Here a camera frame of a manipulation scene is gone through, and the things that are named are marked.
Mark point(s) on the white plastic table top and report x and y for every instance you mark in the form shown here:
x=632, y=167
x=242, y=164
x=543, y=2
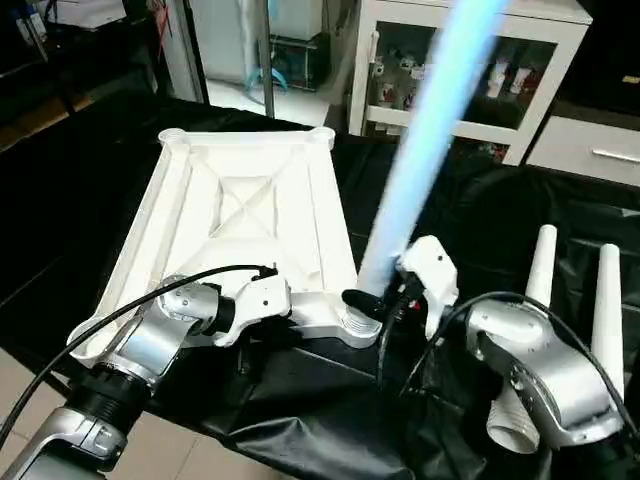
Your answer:
x=250, y=210

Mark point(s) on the white plastic table leg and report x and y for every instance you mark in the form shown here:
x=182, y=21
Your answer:
x=542, y=265
x=608, y=300
x=430, y=130

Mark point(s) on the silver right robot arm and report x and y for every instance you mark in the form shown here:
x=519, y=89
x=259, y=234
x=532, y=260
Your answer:
x=540, y=360

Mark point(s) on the white drawer unit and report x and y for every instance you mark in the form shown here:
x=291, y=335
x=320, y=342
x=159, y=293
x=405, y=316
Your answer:
x=590, y=150

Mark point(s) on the teal plastic object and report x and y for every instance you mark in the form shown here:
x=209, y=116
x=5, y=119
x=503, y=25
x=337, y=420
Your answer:
x=270, y=80

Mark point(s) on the black work mat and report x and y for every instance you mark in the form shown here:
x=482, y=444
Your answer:
x=100, y=180

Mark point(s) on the white glass door cabinet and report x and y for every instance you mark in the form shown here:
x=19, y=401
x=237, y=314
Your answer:
x=545, y=25

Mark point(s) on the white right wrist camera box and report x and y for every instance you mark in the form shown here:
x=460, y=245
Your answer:
x=430, y=270

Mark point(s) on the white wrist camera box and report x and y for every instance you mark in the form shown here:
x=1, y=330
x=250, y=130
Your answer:
x=255, y=300
x=430, y=270

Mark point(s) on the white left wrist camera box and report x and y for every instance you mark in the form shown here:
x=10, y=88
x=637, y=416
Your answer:
x=255, y=300

